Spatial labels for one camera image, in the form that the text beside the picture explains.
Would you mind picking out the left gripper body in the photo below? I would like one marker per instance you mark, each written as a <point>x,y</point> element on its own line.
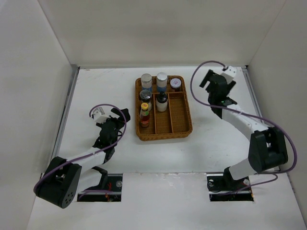
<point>118,125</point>

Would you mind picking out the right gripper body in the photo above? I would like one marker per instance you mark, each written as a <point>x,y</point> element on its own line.
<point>230,86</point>

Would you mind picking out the yellow-cap hot sauce bottle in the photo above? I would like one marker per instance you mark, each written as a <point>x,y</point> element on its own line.
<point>144,115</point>

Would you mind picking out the red-label spice jar back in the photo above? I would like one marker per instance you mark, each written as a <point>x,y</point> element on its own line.
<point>175,84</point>

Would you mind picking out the black-top salt grinder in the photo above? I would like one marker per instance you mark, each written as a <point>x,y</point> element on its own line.
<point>146,97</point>

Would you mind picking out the silver-lid spice jar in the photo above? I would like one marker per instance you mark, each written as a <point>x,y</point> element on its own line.
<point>146,82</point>

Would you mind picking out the white-lid blue-label shaker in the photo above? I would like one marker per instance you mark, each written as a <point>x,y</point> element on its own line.
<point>161,81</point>

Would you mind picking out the black-cap white bottle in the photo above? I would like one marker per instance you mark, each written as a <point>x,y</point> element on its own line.
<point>161,101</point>

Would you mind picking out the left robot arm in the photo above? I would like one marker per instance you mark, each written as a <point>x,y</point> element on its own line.
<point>60,181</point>

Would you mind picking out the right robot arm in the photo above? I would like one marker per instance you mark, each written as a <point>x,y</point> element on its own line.
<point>267,147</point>

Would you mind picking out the brown wicker divided tray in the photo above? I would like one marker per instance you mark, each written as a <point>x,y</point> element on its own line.
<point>174,122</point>

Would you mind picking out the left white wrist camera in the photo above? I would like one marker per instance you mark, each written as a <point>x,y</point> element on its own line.
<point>98,115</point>

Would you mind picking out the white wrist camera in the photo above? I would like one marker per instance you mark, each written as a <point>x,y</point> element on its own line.
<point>229,73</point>
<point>98,115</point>

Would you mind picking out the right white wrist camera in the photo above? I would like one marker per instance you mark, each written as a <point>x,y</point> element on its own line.
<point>229,73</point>

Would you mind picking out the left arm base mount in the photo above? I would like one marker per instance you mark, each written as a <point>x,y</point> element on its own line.
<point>97,185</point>

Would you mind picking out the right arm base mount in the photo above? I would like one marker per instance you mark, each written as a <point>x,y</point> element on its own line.
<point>223,188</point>

